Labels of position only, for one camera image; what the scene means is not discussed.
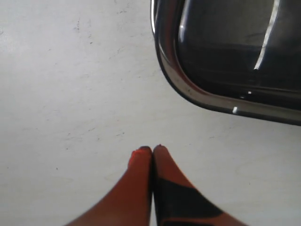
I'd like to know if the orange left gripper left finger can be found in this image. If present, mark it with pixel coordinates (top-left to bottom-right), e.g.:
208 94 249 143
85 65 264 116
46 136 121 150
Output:
67 146 152 226

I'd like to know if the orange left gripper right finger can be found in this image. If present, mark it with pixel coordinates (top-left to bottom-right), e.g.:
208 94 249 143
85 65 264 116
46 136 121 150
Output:
153 145 238 226

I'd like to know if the dark transparent lunch box lid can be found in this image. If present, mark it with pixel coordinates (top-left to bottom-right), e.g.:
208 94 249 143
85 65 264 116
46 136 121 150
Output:
177 0 301 110

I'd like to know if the steel lunch box tray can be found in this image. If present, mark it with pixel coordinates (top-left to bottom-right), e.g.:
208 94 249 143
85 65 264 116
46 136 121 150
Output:
150 0 301 125

